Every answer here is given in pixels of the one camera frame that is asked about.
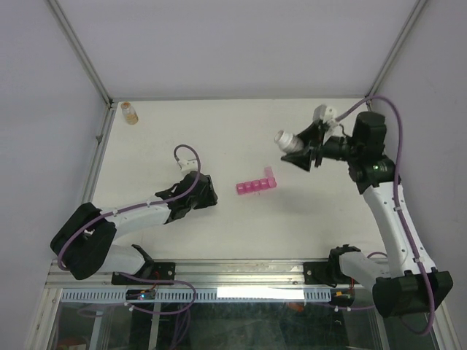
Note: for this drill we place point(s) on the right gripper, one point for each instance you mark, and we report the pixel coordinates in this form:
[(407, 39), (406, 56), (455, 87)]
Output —
[(313, 140)]

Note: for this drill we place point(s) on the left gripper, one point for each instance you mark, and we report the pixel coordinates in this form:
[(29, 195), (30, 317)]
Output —
[(209, 198)]

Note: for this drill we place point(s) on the white pill bottle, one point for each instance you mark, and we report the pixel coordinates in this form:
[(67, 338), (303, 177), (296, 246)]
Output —
[(288, 142)]

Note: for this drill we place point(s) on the pink weekly pill organizer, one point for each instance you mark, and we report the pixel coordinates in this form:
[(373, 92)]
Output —
[(267, 182)]

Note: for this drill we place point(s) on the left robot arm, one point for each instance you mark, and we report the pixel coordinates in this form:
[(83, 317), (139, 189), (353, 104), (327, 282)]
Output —
[(86, 244)]

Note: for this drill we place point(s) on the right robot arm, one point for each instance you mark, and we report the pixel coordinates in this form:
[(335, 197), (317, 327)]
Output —
[(410, 282)]

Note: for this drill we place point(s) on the small amber bottle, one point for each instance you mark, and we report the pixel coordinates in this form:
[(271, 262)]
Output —
[(129, 113)]

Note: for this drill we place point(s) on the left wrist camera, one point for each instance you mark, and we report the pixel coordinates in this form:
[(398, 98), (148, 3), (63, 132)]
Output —
[(188, 165)]

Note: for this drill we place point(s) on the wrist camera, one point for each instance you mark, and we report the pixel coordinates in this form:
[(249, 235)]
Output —
[(188, 165), (324, 113)]

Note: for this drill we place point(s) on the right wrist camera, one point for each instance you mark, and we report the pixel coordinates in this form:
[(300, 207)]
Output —
[(324, 113)]

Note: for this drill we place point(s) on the aluminium mounting rail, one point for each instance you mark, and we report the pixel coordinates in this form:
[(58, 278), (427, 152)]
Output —
[(279, 273)]

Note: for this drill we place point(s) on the slotted cable duct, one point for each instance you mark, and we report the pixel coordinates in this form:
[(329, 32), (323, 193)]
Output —
[(203, 295)]

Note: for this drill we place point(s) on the left aluminium frame post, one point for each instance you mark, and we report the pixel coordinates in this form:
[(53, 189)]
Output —
[(75, 44)]

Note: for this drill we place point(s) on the aluminium frame post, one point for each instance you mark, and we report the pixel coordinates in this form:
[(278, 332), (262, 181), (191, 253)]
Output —
[(75, 44), (397, 47)]

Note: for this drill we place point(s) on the right aluminium frame post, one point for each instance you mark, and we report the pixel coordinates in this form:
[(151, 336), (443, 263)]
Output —
[(397, 47)]

